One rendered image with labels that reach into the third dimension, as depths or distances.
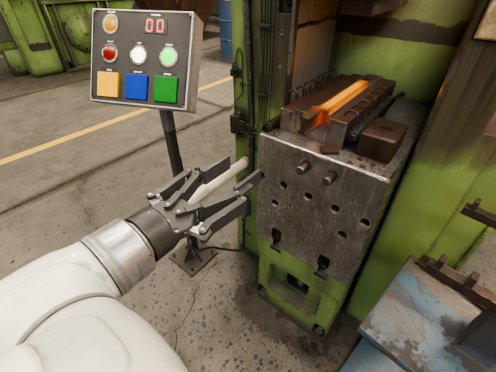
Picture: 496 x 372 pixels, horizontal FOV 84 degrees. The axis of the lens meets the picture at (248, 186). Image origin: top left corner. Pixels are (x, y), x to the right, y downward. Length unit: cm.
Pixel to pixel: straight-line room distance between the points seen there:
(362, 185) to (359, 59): 61
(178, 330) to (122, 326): 118
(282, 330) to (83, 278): 117
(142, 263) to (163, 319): 112
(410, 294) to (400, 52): 79
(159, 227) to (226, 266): 122
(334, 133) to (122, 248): 59
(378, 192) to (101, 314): 62
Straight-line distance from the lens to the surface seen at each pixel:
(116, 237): 38
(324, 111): 75
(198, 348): 140
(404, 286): 86
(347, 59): 124
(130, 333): 27
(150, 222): 39
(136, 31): 101
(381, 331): 77
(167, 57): 94
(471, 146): 87
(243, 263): 160
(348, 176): 74
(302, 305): 132
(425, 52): 117
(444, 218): 98
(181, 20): 95
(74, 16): 541
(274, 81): 100
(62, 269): 36
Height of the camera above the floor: 130
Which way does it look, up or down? 39 degrees down
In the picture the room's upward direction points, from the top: straight up
